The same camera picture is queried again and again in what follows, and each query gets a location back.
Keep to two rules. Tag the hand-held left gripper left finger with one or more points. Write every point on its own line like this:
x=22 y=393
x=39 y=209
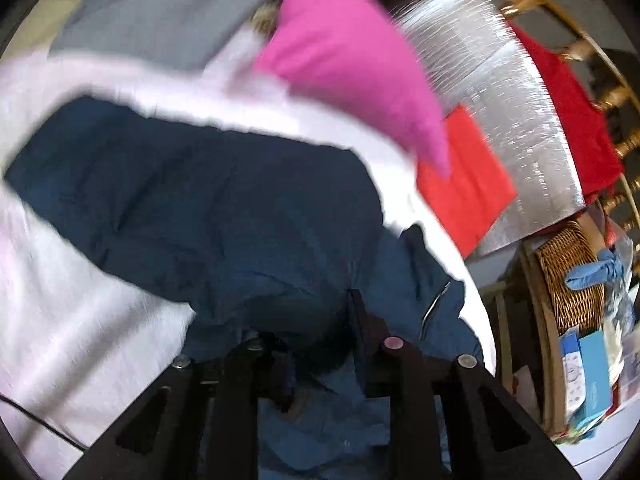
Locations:
x=235 y=400

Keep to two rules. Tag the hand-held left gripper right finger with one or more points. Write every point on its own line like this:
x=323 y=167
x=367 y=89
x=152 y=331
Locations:
x=367 y=330

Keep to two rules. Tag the navy blue jacket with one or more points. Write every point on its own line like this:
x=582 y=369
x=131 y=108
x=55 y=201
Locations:
x=200 y=200

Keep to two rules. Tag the orange-red folded cloth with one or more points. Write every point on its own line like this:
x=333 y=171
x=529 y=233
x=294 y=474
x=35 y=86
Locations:
x=465 y=185

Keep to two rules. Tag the white bed sheet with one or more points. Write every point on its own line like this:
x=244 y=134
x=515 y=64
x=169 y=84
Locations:
x=75 y=310

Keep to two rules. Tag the wicker basket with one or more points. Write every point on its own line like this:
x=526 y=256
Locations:
x=565 y=280

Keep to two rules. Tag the white and blue box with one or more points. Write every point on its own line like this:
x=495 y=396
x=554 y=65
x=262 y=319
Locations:
x=572 y=370

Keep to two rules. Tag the blue cardboard box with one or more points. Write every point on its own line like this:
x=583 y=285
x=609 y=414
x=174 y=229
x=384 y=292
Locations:
x=595 y=380

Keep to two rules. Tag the light blue knotted cloth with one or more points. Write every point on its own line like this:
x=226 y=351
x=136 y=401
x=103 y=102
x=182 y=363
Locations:
x=595 y=272

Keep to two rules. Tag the clear plastic bag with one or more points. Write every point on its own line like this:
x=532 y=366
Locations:
x=625 y=310

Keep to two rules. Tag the pink pillow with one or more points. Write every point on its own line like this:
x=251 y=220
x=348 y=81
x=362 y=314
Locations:
x=340 y=60

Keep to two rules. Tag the silver foil mat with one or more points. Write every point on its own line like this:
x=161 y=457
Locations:
x=500 y=85

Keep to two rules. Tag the red cloth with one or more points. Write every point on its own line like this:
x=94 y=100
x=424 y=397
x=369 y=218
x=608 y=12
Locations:
x=575 y=110

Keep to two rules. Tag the wooden chair back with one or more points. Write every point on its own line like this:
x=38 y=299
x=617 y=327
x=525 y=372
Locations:
x=520 y=2

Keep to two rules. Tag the grey cloth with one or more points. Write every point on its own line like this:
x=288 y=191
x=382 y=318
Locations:
x=165 y=10

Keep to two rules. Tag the rattan shelf frame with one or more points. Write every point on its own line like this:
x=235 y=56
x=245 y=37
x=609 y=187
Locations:
x=537 y=340

